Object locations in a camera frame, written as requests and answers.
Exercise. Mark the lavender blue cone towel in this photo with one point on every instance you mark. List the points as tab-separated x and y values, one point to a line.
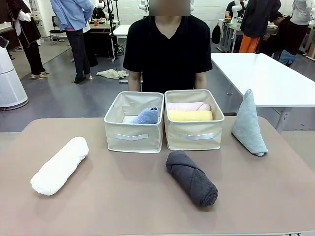
146	116

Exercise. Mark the pink towel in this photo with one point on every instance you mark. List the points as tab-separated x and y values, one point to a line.
187	106

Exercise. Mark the yellow towel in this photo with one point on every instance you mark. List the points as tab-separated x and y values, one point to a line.
189	115

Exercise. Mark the dark grey towel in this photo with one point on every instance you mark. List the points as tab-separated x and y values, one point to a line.
190	179

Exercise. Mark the pale green cone towel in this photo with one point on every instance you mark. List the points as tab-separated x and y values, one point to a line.
248	123

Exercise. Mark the white towel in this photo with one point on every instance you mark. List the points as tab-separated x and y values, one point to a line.
59	167

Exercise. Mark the person's left forearm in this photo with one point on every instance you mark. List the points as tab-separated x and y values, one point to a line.
201	81

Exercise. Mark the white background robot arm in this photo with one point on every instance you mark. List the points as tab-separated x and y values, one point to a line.
238	8

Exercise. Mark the person's right forearm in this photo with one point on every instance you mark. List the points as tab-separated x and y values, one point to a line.
134	82

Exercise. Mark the cream fabric storage bin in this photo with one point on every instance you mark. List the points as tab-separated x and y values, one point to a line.
133	137
194	136

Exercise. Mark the person in black polo shirt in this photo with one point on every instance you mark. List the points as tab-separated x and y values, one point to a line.
167	54

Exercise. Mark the beige cloth on floor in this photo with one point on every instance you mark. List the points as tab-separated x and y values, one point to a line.
109	73

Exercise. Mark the white background desk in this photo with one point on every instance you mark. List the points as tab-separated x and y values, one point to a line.
121	29

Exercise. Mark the person in white top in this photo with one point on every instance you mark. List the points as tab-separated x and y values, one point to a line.
90	49

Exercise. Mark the black tripod stand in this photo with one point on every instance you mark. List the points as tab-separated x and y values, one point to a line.
113	29

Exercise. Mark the black backpack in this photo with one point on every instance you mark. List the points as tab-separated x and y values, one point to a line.
216	34

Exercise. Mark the white table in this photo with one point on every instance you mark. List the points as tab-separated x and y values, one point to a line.
261	78

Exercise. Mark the grey background desk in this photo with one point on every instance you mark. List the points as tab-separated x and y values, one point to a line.
229	29

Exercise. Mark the person in blue shirt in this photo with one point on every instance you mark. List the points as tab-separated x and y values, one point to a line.
73	17

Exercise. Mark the black office chair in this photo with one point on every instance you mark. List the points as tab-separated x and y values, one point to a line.
57	27

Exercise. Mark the person in orange trousers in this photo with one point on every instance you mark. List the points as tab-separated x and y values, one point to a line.
256	22

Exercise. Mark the blue bag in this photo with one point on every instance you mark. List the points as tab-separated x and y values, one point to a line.
287	58

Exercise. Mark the seated person in black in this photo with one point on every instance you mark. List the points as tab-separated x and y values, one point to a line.
280	34

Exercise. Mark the white air purifier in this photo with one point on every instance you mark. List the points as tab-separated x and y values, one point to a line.
9	81

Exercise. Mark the person in black vest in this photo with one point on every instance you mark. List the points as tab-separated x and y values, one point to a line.
27	32

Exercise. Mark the person in grey top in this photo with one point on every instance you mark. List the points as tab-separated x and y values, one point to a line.
301	27

